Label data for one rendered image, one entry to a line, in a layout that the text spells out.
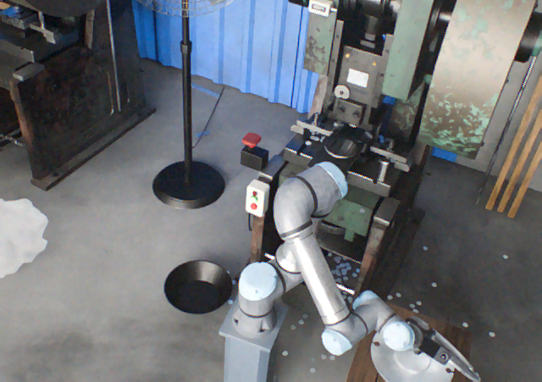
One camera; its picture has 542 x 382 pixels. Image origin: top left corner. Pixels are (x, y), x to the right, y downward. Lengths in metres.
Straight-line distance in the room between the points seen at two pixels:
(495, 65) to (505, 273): 1.65
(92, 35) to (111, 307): 1.40
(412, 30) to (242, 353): 1.20
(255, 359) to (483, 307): 1.24
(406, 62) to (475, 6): 0.44
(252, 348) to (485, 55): 1.17
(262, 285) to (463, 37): 0.92
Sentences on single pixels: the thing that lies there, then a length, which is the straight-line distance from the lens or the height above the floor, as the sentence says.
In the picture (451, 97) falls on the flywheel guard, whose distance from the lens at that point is 1.68.
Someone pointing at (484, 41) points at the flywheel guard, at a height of 1.45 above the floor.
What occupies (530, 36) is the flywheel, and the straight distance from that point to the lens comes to 1.94.
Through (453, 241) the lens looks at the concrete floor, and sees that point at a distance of 3.15.
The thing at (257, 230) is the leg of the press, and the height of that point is 0.36.
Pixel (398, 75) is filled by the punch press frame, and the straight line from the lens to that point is 2.01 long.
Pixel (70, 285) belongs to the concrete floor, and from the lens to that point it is 2.78.
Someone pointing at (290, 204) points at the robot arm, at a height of 1.06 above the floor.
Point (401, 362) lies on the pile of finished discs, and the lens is 2.15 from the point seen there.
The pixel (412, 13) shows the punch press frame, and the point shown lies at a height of 1.36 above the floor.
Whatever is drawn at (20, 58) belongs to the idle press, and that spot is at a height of 0.65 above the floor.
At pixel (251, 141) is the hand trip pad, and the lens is 2.25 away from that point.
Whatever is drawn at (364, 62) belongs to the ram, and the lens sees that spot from 2.08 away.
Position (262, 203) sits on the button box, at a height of 0.57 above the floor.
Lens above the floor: 2.10
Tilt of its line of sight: 40 degrees down
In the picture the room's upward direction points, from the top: 6 degrees clockwise
